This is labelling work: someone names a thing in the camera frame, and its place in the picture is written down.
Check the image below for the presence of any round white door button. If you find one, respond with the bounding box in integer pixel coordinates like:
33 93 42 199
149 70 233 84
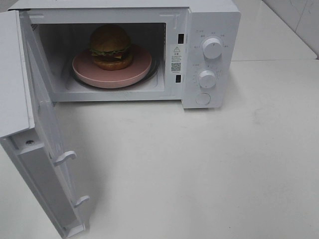
195 93 211 105

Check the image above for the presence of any burger with lettuce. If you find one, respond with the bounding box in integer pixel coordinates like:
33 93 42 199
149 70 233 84
89 24 133 71

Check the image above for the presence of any pink round plate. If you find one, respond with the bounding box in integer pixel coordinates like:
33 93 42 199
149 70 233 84
72 45 152 89

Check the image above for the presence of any white microwave door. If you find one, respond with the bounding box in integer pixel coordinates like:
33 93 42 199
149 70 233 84
0 10 89 239

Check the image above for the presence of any glass microwave turntable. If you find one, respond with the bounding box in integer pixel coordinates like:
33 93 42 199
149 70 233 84
72 56 159 90

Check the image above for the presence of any lower white timer knob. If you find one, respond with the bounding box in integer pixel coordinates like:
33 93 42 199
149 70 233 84
198 70 216 89

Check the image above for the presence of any white microwave oven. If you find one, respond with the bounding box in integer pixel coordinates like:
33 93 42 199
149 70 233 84
7 0 241 108

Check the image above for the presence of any upper white power knob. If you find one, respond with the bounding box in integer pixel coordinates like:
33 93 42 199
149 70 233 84
202 36 223 59

